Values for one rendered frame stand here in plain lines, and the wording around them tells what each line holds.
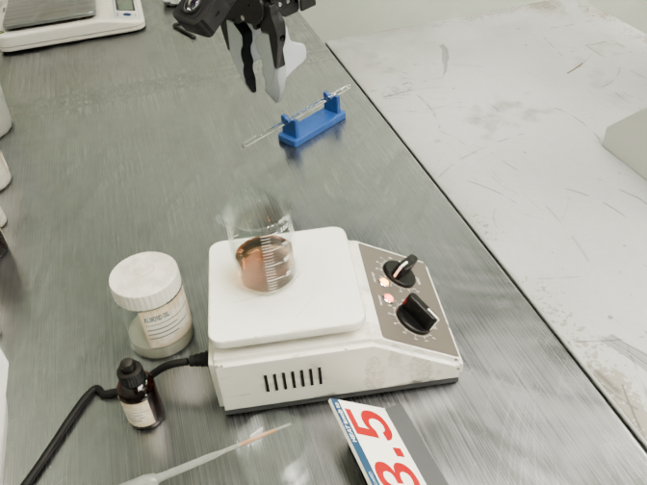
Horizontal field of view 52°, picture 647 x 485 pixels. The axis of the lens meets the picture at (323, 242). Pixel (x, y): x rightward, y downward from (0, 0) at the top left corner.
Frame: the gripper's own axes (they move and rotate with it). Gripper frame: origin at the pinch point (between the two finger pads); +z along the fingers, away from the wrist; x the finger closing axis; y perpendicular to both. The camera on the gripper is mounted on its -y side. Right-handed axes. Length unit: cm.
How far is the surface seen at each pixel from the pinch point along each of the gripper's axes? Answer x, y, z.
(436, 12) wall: 60, 120, 43
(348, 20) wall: 74, 95, 40
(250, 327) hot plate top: -28.3, -26.4, -0.1
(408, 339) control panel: -36.1, -17.3, 3.4
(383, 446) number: -39.4, -24.4, 6.6
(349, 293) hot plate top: -31.6, -19.0, 0.0
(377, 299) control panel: -32.1, -16.2, 2.4
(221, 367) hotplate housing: -27.9, -29.3, 2.1
